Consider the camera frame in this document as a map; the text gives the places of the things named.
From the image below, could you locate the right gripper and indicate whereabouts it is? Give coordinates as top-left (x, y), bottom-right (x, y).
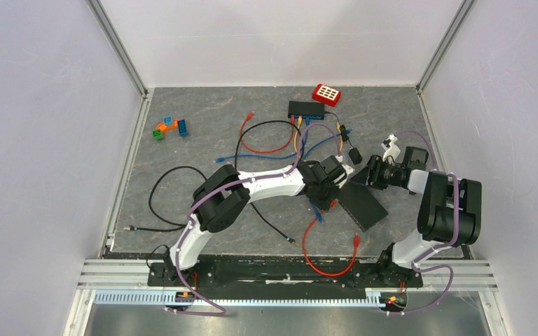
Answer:
top-left (350, 155), bottom-right (400, 191)

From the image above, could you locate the yellow ethernet cable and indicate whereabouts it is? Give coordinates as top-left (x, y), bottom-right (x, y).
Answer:
top-left (294, 116), bottom-right (345, 157)

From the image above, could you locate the red ethernet cable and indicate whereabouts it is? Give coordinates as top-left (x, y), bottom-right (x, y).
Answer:
top-left (301, 199), bottom-right (361, 278)
top-left (239, 111), bottom-right (297, 155)

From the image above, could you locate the long blue ethernet cable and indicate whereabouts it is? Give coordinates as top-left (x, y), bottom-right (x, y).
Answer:
top-left (215, 118), bottom-right (312, 165)

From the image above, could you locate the black network switch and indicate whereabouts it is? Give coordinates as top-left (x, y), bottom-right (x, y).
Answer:
top-left (288, 101), bottom-right (325, 120)

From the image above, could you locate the long black cable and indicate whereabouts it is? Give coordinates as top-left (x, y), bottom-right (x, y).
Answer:
top-left (234, 120), bottom-right (306, 245)

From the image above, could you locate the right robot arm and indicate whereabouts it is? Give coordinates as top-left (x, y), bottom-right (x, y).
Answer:
top-left (350, 146), bottom-right (482, 286)

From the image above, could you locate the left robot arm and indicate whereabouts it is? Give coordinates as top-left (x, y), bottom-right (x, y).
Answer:
top-left (163, 155), bottom-right (354, 286)

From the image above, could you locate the red keypad box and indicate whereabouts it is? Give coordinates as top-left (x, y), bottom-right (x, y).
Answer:
top-left (311, 84), bottom-right (341, 107)

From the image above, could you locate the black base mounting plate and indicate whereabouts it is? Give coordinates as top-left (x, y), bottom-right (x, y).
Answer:
top-left (147, 255), bottom-right (423, 301)

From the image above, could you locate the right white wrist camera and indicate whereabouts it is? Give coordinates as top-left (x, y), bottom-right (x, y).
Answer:
top-left (381, 134), bottom-right (401, 164)

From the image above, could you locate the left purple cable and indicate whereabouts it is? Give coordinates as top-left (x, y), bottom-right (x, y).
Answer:
top-left (175, 122), bottom-right (344, 317)

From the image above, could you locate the colourful toy block chain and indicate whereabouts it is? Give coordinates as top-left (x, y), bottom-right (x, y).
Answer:
top-left (153, 115), bottom-right (190, 141)

